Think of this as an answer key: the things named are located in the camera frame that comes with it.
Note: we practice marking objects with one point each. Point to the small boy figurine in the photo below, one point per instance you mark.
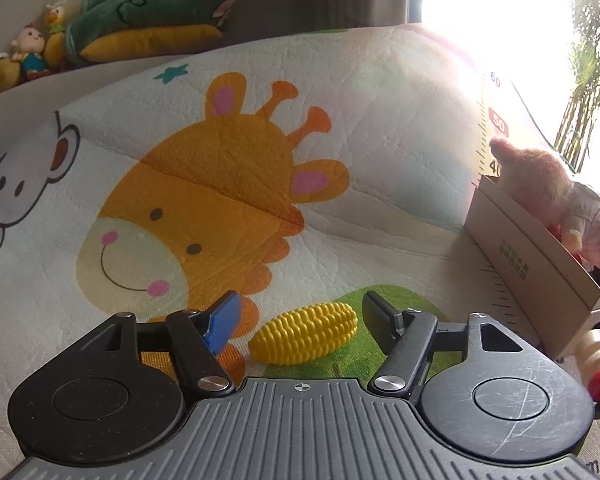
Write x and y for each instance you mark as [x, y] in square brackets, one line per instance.
[30, 50]

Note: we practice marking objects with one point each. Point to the potted palm plant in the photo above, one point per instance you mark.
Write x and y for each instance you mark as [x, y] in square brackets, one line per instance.
[587, 80]

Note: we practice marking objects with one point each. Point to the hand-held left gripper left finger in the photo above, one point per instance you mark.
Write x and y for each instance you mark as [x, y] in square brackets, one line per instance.
[222, 322]

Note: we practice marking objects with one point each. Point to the yellow bird figurine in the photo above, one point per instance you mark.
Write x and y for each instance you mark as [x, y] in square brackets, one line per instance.
[56, 30]

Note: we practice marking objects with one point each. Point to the pink cardboard box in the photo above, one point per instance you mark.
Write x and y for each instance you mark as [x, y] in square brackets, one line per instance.
[520, 270]

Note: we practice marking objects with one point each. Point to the colourful cartoon play mat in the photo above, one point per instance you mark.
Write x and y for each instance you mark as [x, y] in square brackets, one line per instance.
[330, 110]

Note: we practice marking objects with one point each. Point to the doll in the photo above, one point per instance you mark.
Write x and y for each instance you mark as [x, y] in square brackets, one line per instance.
[545, 180]

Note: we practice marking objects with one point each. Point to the yellow toy corn cob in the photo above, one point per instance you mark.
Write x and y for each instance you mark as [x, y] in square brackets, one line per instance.
[305, 332]

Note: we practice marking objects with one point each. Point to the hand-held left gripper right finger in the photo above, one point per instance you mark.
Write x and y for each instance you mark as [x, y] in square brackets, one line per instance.
[380, 317]

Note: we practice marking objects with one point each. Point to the green and yellow plush pillow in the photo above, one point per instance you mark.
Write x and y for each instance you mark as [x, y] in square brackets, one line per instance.
[150, 25]

